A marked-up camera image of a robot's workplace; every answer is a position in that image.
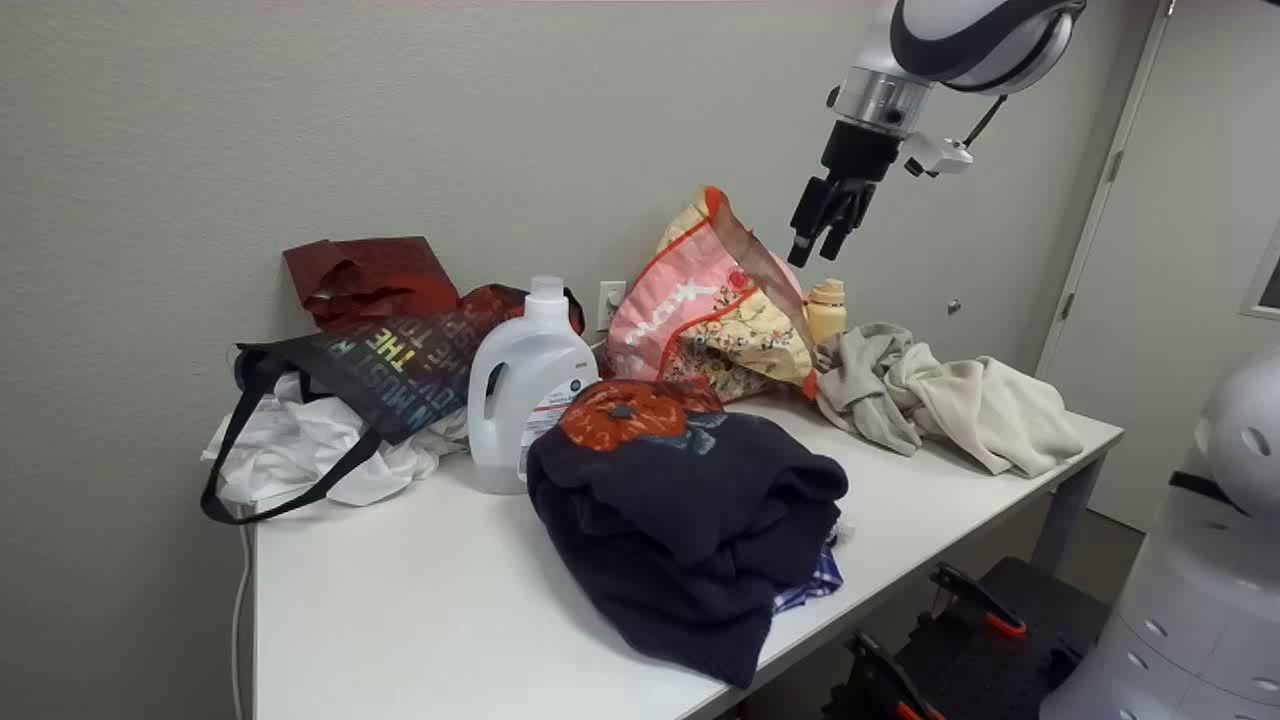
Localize orange patterned cloth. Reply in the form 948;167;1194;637
556;375;730;457

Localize black printed tote bag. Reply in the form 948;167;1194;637
197;313;489;529

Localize grey door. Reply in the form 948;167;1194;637
1031;0;1280;533

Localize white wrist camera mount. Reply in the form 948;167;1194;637
901;128;982;179

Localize white crumpled cloth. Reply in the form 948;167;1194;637
197;373;473;525

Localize white detergent jug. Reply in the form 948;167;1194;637
465;273;603;494

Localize purple blue cloth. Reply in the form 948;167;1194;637
772;537;850;617

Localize white wall outlet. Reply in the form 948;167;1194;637
598;277;634;330

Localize cream jersey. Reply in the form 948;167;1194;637
890;339;1091;478

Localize pink orange patterned bag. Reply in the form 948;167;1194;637
591;185;853;407

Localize dark red bag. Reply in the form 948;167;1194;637
279;231;465;337

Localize navy clothing pile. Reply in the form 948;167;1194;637
526;403;853;690

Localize white hanging cable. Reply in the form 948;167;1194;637
225;521;261;720

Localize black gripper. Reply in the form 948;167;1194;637
785;115;907;273

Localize grey table leg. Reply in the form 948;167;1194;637
1029;453;1114;574

